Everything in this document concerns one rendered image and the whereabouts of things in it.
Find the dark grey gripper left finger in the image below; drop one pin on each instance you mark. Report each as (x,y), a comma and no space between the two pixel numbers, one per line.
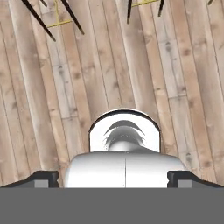
(43,176)

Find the white round black-rimmed object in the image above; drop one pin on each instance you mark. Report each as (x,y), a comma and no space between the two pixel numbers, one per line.
(125,169)

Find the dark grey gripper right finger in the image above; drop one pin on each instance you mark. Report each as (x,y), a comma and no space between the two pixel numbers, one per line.
(180,176)

